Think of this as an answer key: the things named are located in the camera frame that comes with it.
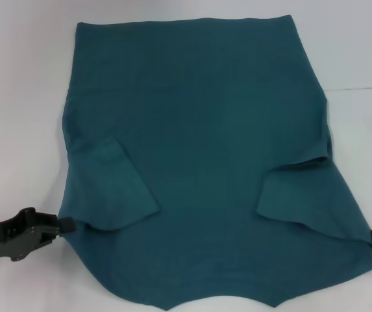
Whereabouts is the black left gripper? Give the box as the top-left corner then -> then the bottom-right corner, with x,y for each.
0,207 -> 76,264

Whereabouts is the teal blue shirt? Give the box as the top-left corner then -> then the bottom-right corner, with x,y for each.
55,13 -> 372,309

